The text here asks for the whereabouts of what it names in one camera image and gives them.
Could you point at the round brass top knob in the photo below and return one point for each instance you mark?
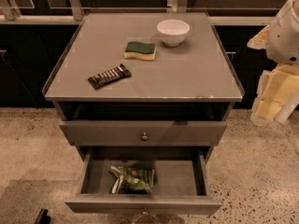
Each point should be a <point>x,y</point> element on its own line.
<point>144,137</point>

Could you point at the dark striped snack bar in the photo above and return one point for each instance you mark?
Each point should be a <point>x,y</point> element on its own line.
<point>100,80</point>

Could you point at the grey drawer cabinet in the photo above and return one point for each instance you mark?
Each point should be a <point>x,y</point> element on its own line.
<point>191,82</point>

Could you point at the grey top drawer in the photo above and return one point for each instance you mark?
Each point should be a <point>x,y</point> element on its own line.
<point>117,133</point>

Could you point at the green jalapeno chip bag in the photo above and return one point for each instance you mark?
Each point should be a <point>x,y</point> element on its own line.
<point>131,180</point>

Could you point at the green yellow sponge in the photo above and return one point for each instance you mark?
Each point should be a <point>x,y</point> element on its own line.
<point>140,51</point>

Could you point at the black object on floor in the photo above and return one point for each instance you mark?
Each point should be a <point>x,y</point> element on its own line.
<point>42,217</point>

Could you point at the brass middle drawer knob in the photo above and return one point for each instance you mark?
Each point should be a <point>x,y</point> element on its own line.
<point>146,218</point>

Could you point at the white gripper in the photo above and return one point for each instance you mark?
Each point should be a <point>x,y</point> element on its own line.
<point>284,42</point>

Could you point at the grey open middle drawer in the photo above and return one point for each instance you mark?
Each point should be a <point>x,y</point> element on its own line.
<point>180,182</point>

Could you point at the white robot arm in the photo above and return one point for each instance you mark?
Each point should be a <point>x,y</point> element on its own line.
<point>278,90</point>

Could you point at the white ceramic bowl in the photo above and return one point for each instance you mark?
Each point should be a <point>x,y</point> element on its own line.
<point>173,32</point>

